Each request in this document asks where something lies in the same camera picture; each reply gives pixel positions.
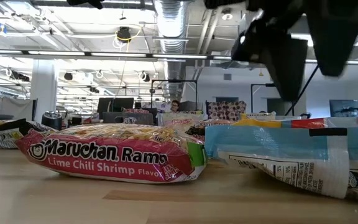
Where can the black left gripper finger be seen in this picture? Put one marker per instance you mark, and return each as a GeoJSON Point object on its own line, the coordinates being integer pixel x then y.
{"type": "Point", "coordinates": [85, 2]}

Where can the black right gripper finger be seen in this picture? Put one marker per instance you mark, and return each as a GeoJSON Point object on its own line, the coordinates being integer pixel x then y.
{"type": "Point", "coordinates": [334, 40]}
{"type": "Point", "coordinates": [286, 68]}

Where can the black Fire Noodle ramen pack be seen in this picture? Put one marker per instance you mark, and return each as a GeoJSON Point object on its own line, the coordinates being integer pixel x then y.
{"type": "Point", "coordinates": [5, 138]}
{"type": "Point", "coordinates": [197, 130]}
{"type": "Point", "coordinates": [135, 110]}

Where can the dark grey plastic bin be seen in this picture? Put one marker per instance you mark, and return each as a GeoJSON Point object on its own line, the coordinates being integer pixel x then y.
{"type": "Point", "coordinates": [113, 118]}

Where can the lime chili shrimp ramen pack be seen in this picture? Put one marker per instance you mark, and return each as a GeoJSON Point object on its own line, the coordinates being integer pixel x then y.
{"type": "Point", "coordinates": [179, 121]}
{"type": "Point", "coordinates": [104, 155]}

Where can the clear plastic bin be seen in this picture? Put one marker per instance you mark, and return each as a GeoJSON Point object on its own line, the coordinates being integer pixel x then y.
{"type": "Point", "coordinates": [291, 118]}
{"type": "Point", "coordinates": [160, 124]}

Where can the long ceiling light bar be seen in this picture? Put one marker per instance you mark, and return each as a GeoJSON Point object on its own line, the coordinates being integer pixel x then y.
{"type": "Point", "coordinates": [57, 53]}

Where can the patterned chair back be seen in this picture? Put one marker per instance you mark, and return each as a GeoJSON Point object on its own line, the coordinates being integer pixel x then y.
{"type": "Point", "coordinates": [226, 110]}

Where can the white pillar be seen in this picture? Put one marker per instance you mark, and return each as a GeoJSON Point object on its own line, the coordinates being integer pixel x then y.
{"type": "Point", "coordinates": [43, 90]}

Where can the black computer monitor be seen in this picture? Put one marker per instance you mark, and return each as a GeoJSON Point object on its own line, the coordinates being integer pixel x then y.
{"type": "Point", "coordinates": [123, 104]}
{"type": "Point", "coordinates": [105, 105]}

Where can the person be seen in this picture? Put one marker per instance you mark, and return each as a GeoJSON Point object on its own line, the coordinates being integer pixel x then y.
{"type": "Point", "coordinates": [175, 106]}

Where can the black round container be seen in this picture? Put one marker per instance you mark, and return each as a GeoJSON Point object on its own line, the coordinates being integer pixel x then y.
{"type": "Point", "coordinates": [51, 121]}

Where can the white fabric partition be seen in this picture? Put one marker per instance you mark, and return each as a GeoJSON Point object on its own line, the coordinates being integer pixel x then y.
{"type": "Point", "coordinates": [8, 107]}

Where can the black metal frame stand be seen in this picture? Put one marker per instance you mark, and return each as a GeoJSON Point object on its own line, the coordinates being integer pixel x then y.
{"type": "Point", "coordinates": [172, 81]}
{"type": "Point", "coordinates": [269, 84]}

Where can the dark wall monitor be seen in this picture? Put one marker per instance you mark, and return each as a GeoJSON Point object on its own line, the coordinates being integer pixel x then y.
{"type": "Point", "coordinates": [342, 108]}

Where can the silver ventilation duct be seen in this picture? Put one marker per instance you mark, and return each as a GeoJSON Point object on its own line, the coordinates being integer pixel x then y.
{"type": "Point", "coordinates": [169, 25]}

